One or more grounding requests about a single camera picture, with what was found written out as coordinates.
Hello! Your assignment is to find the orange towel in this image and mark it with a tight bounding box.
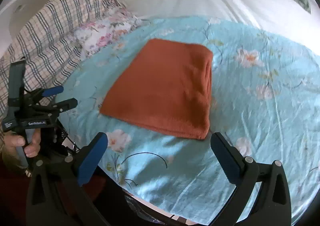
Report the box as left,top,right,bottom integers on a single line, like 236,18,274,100
100,38,213,140

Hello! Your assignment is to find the person's left hand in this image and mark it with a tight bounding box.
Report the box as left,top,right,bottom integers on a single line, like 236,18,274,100
2,128,41,169

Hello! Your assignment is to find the plaid checked cloth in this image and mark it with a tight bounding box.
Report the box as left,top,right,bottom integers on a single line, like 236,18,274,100
1,0,118,118

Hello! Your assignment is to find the pink floral pillow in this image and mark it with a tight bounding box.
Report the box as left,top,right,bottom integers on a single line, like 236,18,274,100
73,6,142,60

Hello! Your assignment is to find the light blue floral bedsheet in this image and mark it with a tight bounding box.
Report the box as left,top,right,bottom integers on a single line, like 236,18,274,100
56,17,319,224

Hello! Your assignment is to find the white striped duvet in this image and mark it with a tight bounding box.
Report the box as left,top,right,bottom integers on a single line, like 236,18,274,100
117,0,319,54

